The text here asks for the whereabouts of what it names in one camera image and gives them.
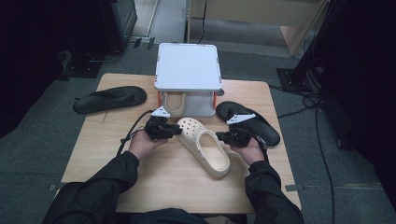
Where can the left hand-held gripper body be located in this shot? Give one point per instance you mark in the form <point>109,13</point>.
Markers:
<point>158,129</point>

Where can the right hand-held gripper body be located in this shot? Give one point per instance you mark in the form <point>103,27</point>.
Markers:
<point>241,138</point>

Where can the cream clog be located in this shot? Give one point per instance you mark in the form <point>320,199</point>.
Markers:
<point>175,104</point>
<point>211,152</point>

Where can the white shoe rack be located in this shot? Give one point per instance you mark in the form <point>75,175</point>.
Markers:
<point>186,67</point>

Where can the person's right hand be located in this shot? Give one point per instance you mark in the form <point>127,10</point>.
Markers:
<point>252,154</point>

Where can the person's left hand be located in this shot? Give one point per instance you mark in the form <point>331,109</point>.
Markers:
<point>141,146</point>

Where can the black slipper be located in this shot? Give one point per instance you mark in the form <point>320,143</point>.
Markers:
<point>264,130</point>
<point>109,99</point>

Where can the black metal stand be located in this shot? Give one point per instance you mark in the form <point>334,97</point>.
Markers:
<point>295,74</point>

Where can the person's dark clothing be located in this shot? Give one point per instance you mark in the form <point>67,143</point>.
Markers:
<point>174,217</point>

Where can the black stand base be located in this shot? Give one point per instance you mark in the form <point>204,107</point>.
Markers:
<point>82,67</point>

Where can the dark cabinet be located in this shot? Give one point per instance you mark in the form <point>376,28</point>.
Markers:
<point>120,21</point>

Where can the wooden furniture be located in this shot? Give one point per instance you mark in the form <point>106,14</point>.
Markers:
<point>264,12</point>

